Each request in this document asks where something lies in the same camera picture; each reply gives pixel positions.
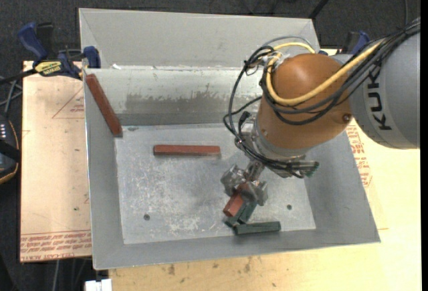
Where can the brown cardboard board, red print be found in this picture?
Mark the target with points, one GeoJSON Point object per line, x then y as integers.
{"type": "Point", "coordinates": [53, 156]}

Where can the red-brown block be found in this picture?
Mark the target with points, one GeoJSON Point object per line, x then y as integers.
{"type": "Point", "coordinates": [234, 205]}
{"type": "Point", "coordinates": [186, 150]}
{"type": "Point", "coordinates": [103, 105]}

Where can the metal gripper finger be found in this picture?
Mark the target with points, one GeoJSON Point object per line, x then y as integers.
{"type": "Point", "coordinates": [259, 194]}
{"type": "Point", "coordinates": [232, 179]}

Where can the grey metal bin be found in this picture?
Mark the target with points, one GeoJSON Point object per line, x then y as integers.
{"type": "Point", "coordinates": [167, 189]}

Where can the dark green flat block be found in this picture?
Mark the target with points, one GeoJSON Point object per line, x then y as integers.
{"type": "Point", "coordinates": [257, 228]}

